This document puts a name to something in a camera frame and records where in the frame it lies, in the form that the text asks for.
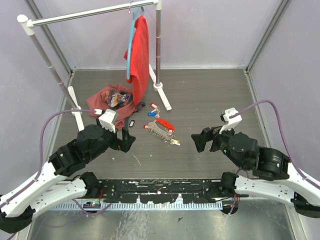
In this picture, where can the red hanging t-shirt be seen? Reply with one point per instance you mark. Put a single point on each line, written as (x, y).
(141, 73)

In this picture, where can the key with black tag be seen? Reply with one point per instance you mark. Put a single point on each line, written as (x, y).
(131, 123)

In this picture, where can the white metal clothes rack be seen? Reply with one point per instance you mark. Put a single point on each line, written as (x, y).
(82, 31)

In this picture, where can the blue clothes hanger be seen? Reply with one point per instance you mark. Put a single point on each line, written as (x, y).
(138, 12)

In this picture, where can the key with blue tag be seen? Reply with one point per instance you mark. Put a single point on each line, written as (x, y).
(153, 114)

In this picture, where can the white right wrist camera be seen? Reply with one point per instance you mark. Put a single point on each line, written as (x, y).
(231, 119)

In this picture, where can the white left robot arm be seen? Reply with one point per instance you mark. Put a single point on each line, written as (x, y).
(22, 205)

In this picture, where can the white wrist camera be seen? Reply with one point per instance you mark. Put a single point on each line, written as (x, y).
(107, 119)
(231, 119)

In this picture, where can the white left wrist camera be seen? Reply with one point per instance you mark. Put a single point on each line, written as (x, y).
(107, 119)

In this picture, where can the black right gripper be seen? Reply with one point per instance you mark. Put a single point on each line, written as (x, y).
(206, 134)

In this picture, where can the perforated cable duct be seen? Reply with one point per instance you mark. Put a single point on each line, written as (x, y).
(138, 206)

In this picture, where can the key with red tag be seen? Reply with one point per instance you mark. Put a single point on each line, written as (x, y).
(154, 106)
(146, 127)

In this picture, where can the key with yellow tag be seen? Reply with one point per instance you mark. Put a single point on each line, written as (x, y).
(175, 142)

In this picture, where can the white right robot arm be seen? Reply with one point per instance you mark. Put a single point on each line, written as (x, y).
(275, 176)

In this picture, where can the red carabiner keyring with chain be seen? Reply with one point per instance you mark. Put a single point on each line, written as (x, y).
(162, 129)

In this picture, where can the small circuit board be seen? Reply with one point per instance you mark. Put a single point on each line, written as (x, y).
(92, 205)

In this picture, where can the crumpled maroon t-shirt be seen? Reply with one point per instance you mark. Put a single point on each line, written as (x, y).
(119, 98)

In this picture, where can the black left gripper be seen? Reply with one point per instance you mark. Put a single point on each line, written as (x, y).
(124, 144)

